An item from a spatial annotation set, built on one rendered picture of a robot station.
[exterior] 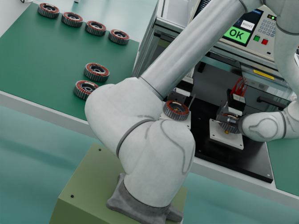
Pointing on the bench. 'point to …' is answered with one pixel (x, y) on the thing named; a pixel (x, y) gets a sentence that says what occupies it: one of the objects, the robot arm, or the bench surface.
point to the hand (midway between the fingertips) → (232, 123)
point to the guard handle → (271, 102)
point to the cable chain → (203, 64)
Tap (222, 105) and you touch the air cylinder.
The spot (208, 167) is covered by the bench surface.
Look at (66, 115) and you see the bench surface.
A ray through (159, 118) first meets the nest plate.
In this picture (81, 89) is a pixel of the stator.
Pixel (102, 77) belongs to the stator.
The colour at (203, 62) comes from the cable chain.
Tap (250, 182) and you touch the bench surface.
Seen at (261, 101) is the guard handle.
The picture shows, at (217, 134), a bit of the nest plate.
